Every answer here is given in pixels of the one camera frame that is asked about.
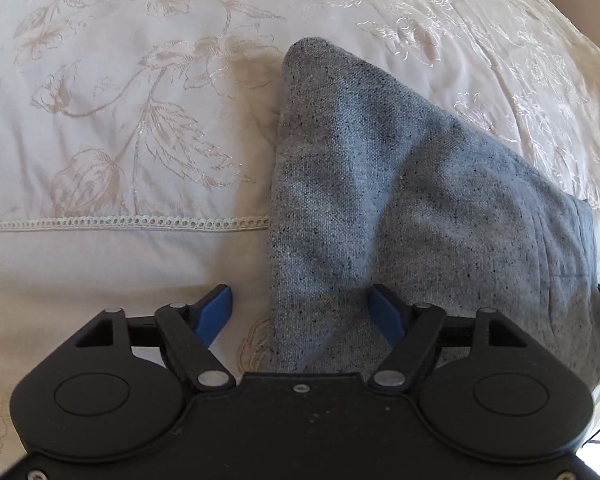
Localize grey knit pants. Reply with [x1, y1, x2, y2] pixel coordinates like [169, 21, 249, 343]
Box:
[268, 36, 600, 392]

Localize white embroidered bedspread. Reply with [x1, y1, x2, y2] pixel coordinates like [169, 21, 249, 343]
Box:
[0, 0, 600, 466]

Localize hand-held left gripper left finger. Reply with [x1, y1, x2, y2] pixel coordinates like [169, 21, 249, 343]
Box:
[74, 284, 237, 394]

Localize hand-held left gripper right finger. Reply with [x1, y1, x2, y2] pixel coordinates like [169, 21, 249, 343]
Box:
[368, 283, 528, 392]

